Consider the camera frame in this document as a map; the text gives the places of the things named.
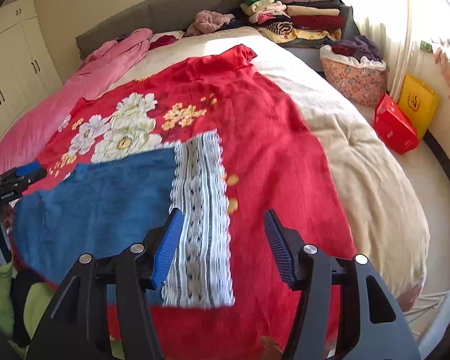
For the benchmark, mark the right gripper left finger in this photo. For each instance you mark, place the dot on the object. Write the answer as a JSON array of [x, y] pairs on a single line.
[[140, 267]]

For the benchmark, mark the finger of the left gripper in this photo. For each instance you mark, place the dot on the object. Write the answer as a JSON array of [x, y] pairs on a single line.
[[27, 169], [34, 177]]

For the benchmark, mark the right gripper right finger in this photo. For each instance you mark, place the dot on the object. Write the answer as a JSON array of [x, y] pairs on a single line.
[[304, 268]]

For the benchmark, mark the blue denim lace-trimmed pants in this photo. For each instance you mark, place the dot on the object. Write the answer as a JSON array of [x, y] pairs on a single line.
[[102, 208]]

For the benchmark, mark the pink rolled duvet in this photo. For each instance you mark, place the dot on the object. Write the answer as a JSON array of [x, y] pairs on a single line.
[[103, 67]]

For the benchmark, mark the red floral bedspread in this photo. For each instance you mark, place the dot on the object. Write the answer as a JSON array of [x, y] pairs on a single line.
[[271, 161]]

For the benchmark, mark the red gift box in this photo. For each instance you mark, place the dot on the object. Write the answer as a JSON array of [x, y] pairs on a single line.
[[393, 127]]

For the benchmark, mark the yellow paper bag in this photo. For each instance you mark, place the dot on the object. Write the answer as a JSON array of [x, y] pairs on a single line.
[[419, 102]]

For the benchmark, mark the floral laundry basket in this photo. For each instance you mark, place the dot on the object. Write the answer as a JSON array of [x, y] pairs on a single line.
[[356, 69]]

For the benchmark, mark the grey upholstered headboard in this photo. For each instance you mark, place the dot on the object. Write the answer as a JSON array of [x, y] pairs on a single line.
[[157, 15]]

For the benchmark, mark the pink fluffy garment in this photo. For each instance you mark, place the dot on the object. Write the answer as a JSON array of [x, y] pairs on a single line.
[[207, 21]]

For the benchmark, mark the stack of folded clothes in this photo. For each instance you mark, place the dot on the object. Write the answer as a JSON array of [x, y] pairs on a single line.
[[307, 23]]

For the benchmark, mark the white window curtain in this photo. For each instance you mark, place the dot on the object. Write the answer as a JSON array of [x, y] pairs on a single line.
[[389, 24]]

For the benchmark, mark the cream wardrobe with handles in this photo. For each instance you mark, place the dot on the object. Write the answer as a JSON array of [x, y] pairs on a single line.
[[27, 72]]

